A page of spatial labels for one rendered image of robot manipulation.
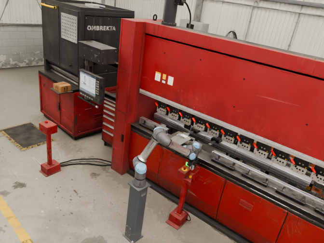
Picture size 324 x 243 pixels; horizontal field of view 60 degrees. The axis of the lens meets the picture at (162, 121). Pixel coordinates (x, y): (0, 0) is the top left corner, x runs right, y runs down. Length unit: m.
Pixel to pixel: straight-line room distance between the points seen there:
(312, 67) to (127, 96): 2.25
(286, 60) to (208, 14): 5.52
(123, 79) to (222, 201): 2.04
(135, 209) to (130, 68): 1.77
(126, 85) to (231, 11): 4.69
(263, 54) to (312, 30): 4.13
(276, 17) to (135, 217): 5.65
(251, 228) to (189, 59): 2.12
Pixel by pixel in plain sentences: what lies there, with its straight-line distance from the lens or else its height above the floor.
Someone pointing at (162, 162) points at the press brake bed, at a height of 0.53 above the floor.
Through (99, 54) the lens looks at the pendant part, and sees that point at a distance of 3.58.
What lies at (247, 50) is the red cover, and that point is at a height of 2.24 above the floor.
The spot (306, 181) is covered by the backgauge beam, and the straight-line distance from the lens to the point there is 3.57.
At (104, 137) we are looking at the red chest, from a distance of 5.08.
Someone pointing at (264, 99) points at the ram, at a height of 1.81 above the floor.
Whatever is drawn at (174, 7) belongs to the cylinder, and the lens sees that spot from 3.65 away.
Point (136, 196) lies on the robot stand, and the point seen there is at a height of 0.68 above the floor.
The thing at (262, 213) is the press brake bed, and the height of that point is 0.59.
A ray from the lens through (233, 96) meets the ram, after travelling 3.20.
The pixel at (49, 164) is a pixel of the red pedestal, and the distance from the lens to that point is 4.51.
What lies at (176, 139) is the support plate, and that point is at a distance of 3.58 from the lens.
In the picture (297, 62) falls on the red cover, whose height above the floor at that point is 2.24.
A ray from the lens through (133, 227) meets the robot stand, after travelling 3.38.
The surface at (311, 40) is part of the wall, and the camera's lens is 7.09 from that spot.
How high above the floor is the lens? 2.67
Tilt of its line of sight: 25 degrees down
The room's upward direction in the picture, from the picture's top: 8 degrees clockwise
